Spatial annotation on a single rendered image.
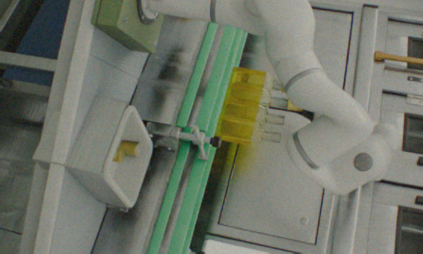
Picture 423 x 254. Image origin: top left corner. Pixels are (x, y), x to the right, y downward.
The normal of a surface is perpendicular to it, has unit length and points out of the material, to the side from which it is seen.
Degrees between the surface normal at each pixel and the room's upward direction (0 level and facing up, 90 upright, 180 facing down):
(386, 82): 90
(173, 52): 90
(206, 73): 90
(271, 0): 101
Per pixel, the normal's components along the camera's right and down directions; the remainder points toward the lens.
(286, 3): -0.06, -0.45
